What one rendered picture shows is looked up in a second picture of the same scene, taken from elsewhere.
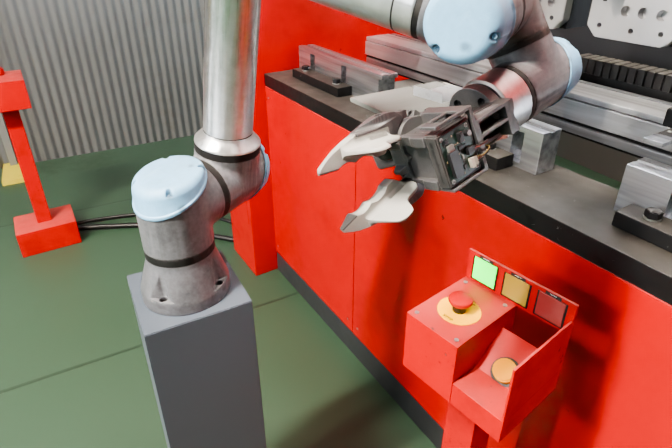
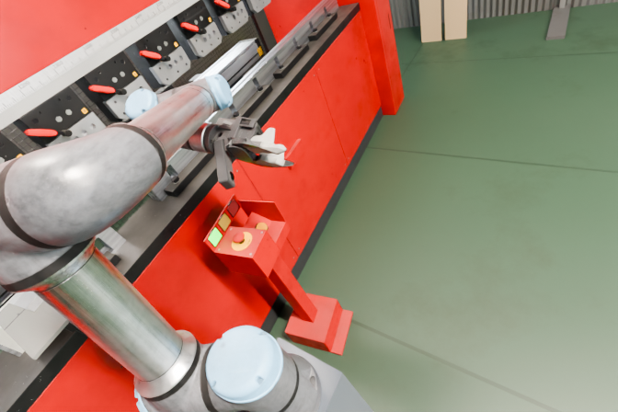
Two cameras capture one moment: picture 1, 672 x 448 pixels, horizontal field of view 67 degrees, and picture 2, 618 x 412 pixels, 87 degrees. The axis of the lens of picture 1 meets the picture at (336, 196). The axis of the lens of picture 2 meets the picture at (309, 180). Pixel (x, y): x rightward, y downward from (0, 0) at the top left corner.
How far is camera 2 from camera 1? 0.84 m
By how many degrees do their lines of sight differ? 82
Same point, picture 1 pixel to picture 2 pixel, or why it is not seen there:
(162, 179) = (249, 350)
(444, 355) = (268, 241)
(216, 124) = (174, 338)
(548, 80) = not seen: hidden behind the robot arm
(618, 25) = not seen: hidden behind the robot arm
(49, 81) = not seen: outside the picture
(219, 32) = (119, 280)
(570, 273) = (200, 218)
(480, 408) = (282, 231)
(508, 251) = (179, 254)
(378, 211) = (278, 158)
